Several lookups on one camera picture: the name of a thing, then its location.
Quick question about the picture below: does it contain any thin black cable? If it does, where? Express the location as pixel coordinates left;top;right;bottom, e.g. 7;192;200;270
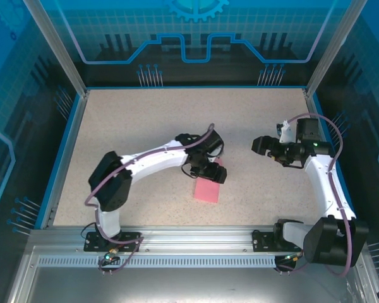
79;223;94;244

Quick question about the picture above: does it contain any yellow cable connector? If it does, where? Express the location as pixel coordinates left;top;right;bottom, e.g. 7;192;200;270
104;247;119;263
284;251;304;263

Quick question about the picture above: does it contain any aluminium mounting rail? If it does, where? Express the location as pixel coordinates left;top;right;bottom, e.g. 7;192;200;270
28;225;366;253

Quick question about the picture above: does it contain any pink cloth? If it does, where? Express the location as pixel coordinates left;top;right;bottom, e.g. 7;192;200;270
194;158;224;203

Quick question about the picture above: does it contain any aluminium side rail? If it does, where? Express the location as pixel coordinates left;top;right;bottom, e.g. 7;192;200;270
302;89;352;229
40;90;90;230

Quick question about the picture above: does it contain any aluminium frame post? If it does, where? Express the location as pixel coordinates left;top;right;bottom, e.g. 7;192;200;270
22;0;90;95
304;0;369;95

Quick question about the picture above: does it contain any slotted aluminium cable duct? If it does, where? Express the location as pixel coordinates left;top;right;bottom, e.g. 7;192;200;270
37;256;304;269

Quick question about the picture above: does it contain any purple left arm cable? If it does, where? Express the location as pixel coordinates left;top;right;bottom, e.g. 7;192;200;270
85;123;215;276

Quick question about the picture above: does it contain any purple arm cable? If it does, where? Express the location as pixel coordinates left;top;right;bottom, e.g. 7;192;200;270
85;123;215;276
276;113;354;277

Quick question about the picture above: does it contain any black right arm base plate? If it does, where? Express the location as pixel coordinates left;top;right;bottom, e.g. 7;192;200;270
251;229;306;253

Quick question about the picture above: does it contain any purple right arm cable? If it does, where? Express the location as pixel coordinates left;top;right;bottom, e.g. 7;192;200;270
276;113;354;277

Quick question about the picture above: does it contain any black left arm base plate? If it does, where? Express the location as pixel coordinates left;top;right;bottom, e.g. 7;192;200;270
84;231;142;253

